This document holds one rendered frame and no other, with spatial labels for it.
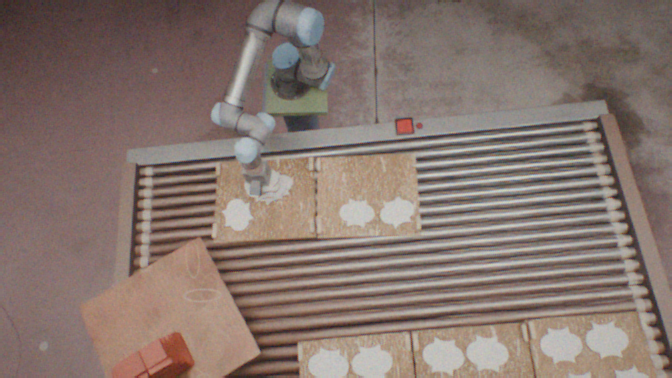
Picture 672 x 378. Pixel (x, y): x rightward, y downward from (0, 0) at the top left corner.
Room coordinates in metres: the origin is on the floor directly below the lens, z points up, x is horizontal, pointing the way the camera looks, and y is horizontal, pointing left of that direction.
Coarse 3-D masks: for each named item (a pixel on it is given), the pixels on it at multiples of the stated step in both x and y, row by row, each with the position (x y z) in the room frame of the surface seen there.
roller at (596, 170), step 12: (564, 168) 0.74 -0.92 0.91; (576, 168) 0.73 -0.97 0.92; (588, 168) 0.72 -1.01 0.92; (600, 168) 0.71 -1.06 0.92; (456, 180) 0.76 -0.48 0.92; (468, 180) 0.75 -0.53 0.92; (480, 180) 0.74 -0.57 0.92; (492, 180) 0.74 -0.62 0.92; (504, 180) 0.73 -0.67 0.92; (516, 180) 0.72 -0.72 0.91; (528, 180) 0.71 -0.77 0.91; (540, 180) 0.71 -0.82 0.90; (420, 192) 0.74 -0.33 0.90; (204, 204) 0.84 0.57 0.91; (144, 216) 0.83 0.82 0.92; (156, 216) 0.82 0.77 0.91; (168, 216) 0.81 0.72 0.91; (180, 216) 0.81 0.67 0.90
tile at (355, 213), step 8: (352, 200) 0.74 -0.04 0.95; (344, 208) 0.71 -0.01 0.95; (352, 208) 0.71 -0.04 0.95; (360, 208) 0.70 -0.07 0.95; (368, 208) 0.69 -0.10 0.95; (344, 216) 0.68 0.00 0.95; (352, 216) 0.67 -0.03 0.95; (360, 216) 0.67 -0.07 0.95; (368, 216) 0.66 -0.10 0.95; (352, 224) 0.64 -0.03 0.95; (360, 224) 0.63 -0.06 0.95
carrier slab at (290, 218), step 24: (240, 168) 0.97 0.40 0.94; (288, 168) 0.93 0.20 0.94; (216, 192) 0.88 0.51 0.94; (240, 192) 0.86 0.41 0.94; (288, 192) 0.82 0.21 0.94; (312, 192) 0.81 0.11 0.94; (216, 216) 0.77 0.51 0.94; (264, 216) 0.74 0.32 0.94; (288, 216) 0.72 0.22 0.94; (312, 216) 0.70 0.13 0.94; (216, 240) 0.67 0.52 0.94; (240, 240) 0.65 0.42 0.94
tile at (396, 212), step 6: (384, 204) 0.70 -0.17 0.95; (390, 204) 0.70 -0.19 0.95; (396, 204) 0.69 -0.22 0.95; (402, 204) 0.69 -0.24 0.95; (408, 204) 0.68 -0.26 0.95; (384, 210) 0.67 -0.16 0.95; (390, 210) 0.67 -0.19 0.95; (396, 210) 0.67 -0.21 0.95; (402, 210) 0.66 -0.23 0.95; (408, 210) 0.66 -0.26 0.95; (384, 216) 0.65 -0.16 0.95; (390, 216) 0.65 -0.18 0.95; (396, 216) 0.64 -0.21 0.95; (402, 216) 0.64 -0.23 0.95; (408, 216) 0.63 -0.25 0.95; (384, 222) 0.63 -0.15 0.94; (390, 222) 0.62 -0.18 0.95; (396, 222) 0.62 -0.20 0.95; (402, 222) 0.61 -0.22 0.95
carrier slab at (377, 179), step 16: (336, 160) 0.93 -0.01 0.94; (352, 160) 0.92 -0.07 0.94; (368, 160) 0.91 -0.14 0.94; (384, 160) 0.90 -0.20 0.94; (400, 160) 0.88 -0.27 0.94; (320, 176) 0.87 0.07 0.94; (336, 176) 0.86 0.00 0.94; (352, 176) 0.85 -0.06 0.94; (368, 176) 0.84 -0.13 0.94; (384, 176) 0.82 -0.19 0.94; (400, 176) 0.81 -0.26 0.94; (416, 176) 0.80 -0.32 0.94; (320, 192) 0.80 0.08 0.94; (336, 192) 0.79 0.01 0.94; (352, 192) 0.78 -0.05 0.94; (368, 192) 0.77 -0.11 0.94; (384, 192) 0.75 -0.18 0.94; (400, 192) 0.74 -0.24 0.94; (416, 192) 0.73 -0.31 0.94; (320, 208) 0.73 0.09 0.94; (336, 208) 0.72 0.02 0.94; (416, 208) 0.67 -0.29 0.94; (336, 224) 0.65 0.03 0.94; (368, 224) 0.63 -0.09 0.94; (384, 224) 0.62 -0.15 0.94; (400, 224) 0.61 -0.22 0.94
